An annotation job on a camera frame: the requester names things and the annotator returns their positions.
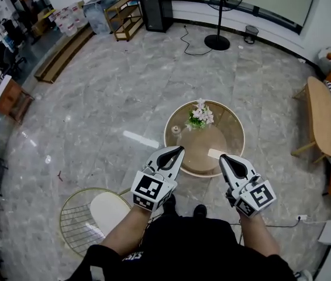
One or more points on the person's black right shoe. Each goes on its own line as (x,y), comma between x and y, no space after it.
(200,211)

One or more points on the person's black shoe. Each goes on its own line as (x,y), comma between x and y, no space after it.
(200,211)
(169,205)

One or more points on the person's black left shoe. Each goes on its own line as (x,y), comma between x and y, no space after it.
(169,205)

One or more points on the wooden shelf cart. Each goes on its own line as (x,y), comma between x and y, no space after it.
(126,16)

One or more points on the pink flower bouquet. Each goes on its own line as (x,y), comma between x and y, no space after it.
(199,116)

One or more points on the round glass coffee table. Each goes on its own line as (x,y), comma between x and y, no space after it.
(227,127)

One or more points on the tall black cabinet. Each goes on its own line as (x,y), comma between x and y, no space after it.
(153,4)

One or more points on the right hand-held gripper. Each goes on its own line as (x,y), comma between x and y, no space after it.
(256,198)

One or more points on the oval wooden bench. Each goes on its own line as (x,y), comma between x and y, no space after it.
(323,116)

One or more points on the person's right forearm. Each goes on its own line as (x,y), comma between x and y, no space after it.
(257,236)

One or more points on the orange cabinet white top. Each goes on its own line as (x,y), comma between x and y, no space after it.
(10,98)

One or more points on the long wooden step platform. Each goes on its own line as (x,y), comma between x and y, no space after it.
(63,56)

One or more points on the person's left forearm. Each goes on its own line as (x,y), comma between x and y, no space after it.
(124,230)

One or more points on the person's black clothing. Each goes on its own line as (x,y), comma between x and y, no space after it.
(189,250)

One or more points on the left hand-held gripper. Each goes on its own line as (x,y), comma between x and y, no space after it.
(151,187)

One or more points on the small clear glass container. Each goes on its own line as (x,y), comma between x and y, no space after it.
(176,130)

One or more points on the grey translucent box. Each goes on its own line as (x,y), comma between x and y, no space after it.
(98,13)

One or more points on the cluster of clear water jugs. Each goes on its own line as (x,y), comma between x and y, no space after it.
(70,20)

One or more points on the white power strip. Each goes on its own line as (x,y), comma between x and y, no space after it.
(302,217)

